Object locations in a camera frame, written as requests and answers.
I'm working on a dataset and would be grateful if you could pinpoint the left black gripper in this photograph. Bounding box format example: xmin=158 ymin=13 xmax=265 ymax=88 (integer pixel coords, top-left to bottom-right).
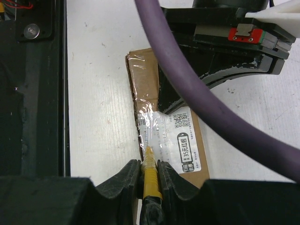
xmin=163 ymin=6 xmax=296 ymax=88

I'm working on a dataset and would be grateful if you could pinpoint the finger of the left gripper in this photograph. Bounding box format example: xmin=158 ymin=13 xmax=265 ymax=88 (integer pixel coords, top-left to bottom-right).
xmin=157 ymin=65 xmax=187 ymax=114

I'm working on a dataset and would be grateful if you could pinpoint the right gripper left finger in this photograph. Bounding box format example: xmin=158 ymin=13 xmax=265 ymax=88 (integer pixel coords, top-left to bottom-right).
xmin=0 ymin=159 xmax=141 ymax=225

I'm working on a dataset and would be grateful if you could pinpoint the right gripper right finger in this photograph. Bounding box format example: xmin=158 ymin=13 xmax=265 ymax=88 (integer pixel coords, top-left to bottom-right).
xmin=157 ymin=162 xmax=300 ymax=225

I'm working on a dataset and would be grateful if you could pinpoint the brown cardboard express box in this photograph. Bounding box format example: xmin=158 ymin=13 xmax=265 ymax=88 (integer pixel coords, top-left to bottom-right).
xmin=126 ymin=48 xmax=210 ymax=193

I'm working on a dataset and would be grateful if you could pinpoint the yellow utility knife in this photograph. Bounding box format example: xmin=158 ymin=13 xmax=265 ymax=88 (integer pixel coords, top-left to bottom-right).
xmin=139 ymin=146 xmax=165 ymax=225

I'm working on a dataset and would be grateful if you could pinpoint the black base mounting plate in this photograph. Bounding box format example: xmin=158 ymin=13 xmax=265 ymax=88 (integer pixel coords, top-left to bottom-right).
xmin=0 ymin=0 xmax=70 ymax=177

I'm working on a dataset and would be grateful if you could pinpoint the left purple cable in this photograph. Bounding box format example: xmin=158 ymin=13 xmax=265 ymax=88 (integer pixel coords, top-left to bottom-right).
xmin=134 ymin=0 xmax=300 ymax=183

